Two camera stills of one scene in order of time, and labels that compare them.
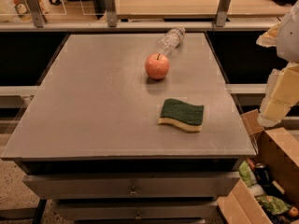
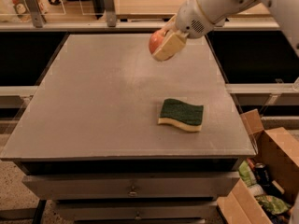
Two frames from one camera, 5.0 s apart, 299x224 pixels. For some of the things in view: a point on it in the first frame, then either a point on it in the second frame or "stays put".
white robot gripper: x=289 y=37 → x=191 y=21
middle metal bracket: x=110 y=6 stays put
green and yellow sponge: x=179 y=113 stays put
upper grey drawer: x=156 y=186 stays put
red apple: x=156 y=65 → x=155 y=39
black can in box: x=263 y=173 stays put
